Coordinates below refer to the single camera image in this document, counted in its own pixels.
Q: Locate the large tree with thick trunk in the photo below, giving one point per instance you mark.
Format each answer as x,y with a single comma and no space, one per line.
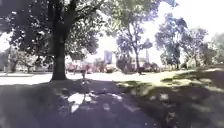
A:
59,50

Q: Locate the slim tree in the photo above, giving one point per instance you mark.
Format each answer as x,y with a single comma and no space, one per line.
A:
137,43

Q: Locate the tall pale building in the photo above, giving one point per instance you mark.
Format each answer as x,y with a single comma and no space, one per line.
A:
108,56

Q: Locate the grey asphalt road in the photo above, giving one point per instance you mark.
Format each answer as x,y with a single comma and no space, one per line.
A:
20,78

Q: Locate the grey concrete pavement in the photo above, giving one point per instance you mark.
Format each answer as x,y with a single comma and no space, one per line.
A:
100,115

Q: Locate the row of parked vehicles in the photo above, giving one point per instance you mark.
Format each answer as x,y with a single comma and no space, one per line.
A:
109,68

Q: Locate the grass verge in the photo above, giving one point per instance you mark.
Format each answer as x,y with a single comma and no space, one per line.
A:
23,100

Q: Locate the group of trees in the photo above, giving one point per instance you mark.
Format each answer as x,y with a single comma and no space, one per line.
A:
173,43

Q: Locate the grass lawn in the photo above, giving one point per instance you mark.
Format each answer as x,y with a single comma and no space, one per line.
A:
190,100

